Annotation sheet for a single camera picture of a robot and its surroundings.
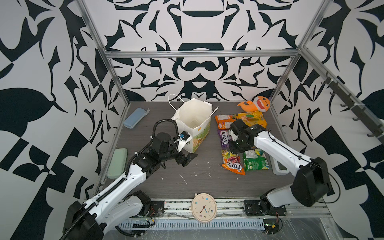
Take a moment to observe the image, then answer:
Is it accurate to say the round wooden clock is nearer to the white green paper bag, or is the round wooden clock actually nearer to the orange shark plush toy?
the white green paper bag

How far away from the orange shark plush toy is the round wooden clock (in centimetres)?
68

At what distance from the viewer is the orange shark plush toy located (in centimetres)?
111

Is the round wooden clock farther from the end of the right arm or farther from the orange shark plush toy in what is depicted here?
A: the orange shark plush toy

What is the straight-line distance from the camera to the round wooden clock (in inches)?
28.1

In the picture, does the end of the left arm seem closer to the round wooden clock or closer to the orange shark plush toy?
the round wooden clock
